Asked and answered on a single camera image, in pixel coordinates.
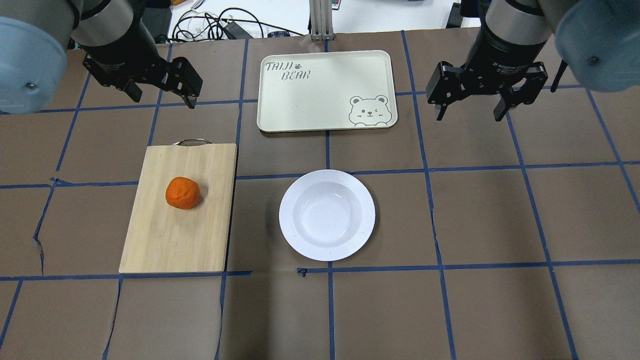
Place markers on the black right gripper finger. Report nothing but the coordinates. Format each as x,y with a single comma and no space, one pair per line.
535,78
445,87

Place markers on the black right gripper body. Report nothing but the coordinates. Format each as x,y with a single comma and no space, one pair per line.
501,55

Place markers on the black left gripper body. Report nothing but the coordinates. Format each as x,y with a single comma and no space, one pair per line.
121,51

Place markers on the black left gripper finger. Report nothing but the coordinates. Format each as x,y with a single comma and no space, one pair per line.
183,80
132,90

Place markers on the orange fruit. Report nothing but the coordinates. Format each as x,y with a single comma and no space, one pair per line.
182,193

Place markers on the white round plate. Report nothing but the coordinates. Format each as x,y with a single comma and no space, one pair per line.
327,215

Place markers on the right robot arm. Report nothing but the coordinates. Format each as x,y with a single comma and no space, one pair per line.
598,40

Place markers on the cream bear tray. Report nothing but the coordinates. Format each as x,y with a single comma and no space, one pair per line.
326,92

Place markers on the bamboo cutting board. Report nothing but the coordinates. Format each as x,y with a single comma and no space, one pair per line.
162,238

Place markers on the aluminium frame post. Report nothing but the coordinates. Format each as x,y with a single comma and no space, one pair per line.
321,20

